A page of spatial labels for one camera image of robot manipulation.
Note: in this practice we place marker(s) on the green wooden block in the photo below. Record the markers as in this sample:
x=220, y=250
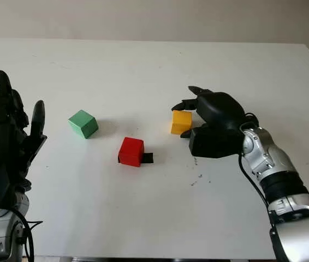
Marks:
x=82, y=122

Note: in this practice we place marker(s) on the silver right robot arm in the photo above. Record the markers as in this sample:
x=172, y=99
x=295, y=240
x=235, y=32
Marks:
x=293, y=213

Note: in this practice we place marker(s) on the yellow wooden block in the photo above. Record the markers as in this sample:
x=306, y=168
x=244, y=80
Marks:
x=181, y=122

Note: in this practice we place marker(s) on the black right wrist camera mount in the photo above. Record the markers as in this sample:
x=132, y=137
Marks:
x=214, y=142

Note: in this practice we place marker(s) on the black tape strip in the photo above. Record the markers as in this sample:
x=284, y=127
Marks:
x=149, y=158

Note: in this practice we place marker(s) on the red wooden block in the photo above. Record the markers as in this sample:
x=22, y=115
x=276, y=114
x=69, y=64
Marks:
x=130, y=151

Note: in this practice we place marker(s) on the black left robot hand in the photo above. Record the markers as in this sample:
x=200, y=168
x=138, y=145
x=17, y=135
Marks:
x=7, y=136

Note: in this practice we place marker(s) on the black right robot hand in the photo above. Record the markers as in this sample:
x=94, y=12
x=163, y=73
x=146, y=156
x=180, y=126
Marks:
x=222, y=109

